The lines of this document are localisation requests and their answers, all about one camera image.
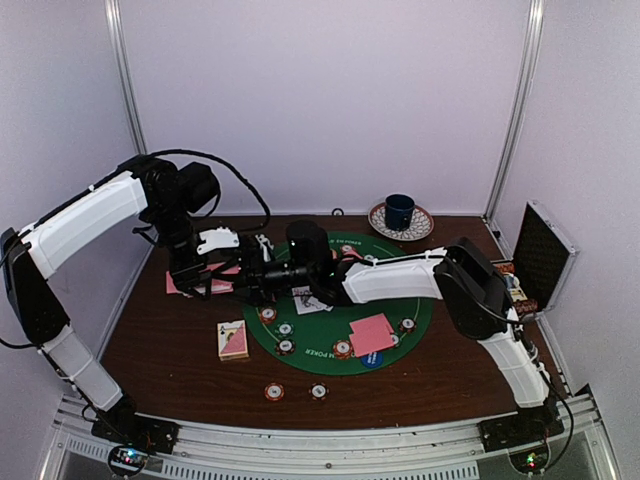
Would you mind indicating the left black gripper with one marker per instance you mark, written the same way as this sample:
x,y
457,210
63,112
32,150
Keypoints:
x,y
183,280

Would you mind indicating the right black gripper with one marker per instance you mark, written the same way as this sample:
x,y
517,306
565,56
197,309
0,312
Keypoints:
x,y
260,288

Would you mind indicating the dealt red card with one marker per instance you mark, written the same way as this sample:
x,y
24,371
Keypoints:
x,y
375,323
170,286

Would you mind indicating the red backed card deck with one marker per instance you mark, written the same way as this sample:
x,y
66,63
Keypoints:
x,y
221,282

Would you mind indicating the green chips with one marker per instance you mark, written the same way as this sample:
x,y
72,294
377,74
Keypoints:
x,y
284,329

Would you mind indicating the queen of hearts card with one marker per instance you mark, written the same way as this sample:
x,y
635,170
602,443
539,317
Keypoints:
x,y
304,301

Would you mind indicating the dark chips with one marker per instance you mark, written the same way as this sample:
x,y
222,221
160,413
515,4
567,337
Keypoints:
x,y
407,325
285,347

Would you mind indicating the orange poker chip stack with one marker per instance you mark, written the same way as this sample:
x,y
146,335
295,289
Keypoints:
x,y
274,391

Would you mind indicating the dark red poker chip stack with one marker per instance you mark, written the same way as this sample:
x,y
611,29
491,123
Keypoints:
x,y
319,391

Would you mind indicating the blue small blind button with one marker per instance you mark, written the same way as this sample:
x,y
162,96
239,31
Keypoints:
x,y
372,360

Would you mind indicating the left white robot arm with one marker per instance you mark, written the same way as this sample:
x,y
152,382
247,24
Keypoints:
x,y
163,196

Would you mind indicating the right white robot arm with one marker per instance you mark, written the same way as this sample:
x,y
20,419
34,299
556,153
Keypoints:
x,y
473,290

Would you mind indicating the round green poker mat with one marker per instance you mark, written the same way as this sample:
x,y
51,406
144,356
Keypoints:
x,y
316,333

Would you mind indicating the dark blue mug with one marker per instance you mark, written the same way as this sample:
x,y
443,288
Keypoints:
x,y
399,210

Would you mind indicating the patterned ceramic saucer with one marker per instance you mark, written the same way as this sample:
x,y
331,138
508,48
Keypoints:
x,y
421,226

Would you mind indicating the aluminium poker chip case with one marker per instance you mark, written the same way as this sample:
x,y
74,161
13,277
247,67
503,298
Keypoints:
x,y
540,265

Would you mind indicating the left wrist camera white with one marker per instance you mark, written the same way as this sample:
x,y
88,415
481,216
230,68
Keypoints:
x,y
216,239

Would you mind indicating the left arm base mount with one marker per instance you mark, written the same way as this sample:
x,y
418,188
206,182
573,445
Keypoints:
x,y
147,434

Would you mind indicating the front aluminium rail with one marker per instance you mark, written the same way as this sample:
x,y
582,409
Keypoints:
x,y
452,450

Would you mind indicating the left aluminium frame post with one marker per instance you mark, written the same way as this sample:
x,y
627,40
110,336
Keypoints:
x,y
116,32

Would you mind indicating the aluminium frame post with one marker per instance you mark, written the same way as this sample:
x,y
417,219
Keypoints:
x,y
527,70
116,32

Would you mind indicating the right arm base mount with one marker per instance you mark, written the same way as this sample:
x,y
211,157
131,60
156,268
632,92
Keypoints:
x,y
514,431

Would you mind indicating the right aluminium frame post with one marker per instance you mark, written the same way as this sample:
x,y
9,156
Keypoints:
x,y
527,70

